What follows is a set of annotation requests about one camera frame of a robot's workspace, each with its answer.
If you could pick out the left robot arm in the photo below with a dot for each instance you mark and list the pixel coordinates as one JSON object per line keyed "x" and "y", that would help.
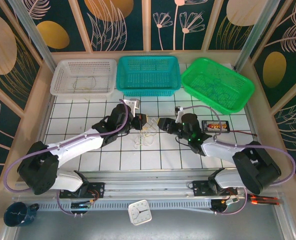
{"x": 75, "y": 147}

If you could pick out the black battery charger board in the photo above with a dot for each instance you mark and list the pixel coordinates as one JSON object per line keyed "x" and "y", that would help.
{"x": 213, "y": 126}

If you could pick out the teal plastic basket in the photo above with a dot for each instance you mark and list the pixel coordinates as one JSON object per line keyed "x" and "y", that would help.
{"x": 147, "y": 75}

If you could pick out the white plastic basket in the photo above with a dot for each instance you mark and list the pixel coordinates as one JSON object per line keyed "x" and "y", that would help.
{"x": 82, "y": 80}

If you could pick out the green plastic basket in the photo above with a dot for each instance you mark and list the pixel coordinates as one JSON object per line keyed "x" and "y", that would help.
{"x": 238, "y": 82}

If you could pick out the white square clock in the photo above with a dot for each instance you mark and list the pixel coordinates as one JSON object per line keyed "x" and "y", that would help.
{"x": 139, "y": 212}

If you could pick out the dark blue mug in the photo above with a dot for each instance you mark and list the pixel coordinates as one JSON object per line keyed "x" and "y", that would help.
{"x": 16, "y": 215}

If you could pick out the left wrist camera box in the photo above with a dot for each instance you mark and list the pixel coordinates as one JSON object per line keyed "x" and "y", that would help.
{"x": 134, "y": 103}

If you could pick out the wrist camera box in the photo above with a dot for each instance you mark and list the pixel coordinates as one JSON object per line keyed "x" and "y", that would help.
{"x": 179, "y": 113}
{"x": 134, "y": 103}

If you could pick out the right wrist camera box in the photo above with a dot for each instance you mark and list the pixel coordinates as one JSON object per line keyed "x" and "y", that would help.
{"x": 179, "y": 113}

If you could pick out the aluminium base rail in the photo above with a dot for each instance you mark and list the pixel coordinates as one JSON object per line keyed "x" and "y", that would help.
{"x": 147, "y": 186}

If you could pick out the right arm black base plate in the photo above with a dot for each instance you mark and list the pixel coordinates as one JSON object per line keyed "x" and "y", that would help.
{"x": 200, "y": 188}

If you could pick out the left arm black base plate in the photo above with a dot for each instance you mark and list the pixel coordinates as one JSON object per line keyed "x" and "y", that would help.
{"x": 97, "y": 188}

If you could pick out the aluminium frame post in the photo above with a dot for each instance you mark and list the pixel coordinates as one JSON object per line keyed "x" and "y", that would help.
{"x": 35, "y": 37}
{"x": 255, "y": 32}

